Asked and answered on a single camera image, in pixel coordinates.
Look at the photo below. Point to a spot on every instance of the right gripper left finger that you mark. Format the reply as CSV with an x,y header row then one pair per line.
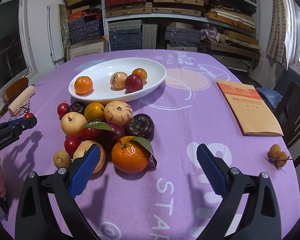
x,y
35,218

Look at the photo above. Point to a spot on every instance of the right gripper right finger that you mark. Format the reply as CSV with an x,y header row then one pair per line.
x,y
261,216

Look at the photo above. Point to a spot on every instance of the longan pair on twig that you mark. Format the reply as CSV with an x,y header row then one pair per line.
x,y
277,157

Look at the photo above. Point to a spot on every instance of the dark red plum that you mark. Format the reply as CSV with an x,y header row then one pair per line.
x,y
109,138
133,83

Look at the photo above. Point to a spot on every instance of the large orange mandarin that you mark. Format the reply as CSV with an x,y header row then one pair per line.
x,y
83,85

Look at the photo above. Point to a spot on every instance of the large yellow pepino melon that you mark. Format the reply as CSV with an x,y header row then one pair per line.
x,y
72,123

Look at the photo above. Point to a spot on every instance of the wooden chair left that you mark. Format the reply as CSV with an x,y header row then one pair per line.
x,y
12,92

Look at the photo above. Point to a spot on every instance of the framed picture board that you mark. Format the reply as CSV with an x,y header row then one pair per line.
x,y
94,46

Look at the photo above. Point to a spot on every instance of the white oval plate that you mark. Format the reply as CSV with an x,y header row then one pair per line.
x,y
102,72

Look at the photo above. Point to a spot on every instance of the cream paper roll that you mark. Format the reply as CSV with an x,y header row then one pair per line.
x,y
21,99

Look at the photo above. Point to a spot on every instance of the leafy orange mandarin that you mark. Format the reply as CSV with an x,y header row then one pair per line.
x,y
130,154

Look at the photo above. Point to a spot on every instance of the checkered curtain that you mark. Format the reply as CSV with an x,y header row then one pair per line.
x,y
281,42

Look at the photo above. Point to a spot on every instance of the dark purple mangosteen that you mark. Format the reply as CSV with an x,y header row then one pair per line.
x,y
78,107
141,125

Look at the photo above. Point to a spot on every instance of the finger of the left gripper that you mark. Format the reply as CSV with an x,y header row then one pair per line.
x,y
9,124
12,134

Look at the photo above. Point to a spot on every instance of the brown paper notebook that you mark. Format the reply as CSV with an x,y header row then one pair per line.
x,y
251,112

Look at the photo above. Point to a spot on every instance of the striped pepino melon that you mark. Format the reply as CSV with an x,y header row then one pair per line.
x,y
119,112

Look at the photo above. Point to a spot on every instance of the smooth orange tomato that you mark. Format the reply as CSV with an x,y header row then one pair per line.
x,y
94,112
141,73

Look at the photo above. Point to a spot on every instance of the blue folded cloth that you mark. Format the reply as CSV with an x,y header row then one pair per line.
x,y
271,97

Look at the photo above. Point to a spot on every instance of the metal storage shelf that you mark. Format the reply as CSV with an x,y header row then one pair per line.
x,y
228,30

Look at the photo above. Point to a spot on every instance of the purple tablecloth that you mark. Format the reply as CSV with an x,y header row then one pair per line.
x,y
175,200

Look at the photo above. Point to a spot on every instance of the brown longan fruit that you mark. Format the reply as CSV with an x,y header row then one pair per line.
x,y
61,159

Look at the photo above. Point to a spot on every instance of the purple wire eyeglasses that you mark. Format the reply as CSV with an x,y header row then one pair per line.
x,y
23,109

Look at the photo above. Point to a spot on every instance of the red cherry tomato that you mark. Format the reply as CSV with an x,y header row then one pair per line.
x,y
63,109
28,115
71,144
90,134

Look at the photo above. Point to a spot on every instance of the dark wooden chair right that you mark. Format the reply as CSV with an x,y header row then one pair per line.
x,y
287,113

